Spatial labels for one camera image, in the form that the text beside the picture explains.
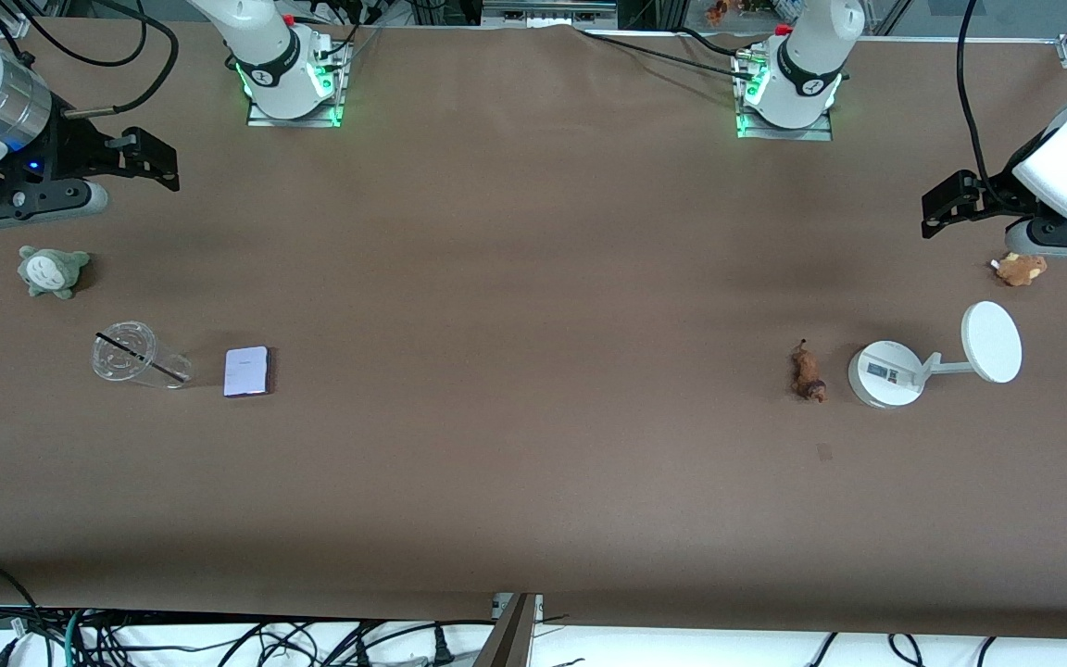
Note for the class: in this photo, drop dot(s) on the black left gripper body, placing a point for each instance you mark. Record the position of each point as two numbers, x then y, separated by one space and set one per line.
997 191

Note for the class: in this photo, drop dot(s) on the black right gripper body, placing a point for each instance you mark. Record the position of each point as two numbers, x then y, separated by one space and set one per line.
76 148

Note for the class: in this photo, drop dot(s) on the brown lion statue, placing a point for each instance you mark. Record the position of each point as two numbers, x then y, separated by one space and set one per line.
809 372

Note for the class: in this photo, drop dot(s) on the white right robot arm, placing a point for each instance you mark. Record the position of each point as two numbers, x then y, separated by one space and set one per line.
265 56

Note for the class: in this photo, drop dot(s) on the brown plush toy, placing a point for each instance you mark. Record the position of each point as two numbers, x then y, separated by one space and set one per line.
1020 269

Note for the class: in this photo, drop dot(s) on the grey green plush toy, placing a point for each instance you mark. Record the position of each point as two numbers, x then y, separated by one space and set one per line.
52 271

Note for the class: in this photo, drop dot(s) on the white round stand lamp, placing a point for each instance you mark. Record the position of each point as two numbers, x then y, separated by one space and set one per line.
881 375

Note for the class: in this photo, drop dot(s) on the black straw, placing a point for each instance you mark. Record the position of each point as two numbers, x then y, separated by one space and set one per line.
140 356

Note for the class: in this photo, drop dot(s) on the clear plastic cup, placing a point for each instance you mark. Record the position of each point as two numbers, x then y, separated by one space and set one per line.
126 357

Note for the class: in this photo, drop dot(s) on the small orange toy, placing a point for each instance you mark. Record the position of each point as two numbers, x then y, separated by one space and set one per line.
717 11

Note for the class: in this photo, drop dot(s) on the black power plug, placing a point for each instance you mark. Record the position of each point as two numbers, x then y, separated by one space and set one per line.
442 651

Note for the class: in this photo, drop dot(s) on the wooden beam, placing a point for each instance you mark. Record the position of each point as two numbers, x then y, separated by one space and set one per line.
506 639

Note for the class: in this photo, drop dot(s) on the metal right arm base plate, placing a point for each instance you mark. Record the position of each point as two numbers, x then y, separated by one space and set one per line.
265 120

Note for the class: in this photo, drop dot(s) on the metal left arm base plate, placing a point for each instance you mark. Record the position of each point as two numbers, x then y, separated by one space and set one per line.
816 132

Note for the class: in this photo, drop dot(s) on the aluminium frame rail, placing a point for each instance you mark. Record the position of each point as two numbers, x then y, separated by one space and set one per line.
547 11

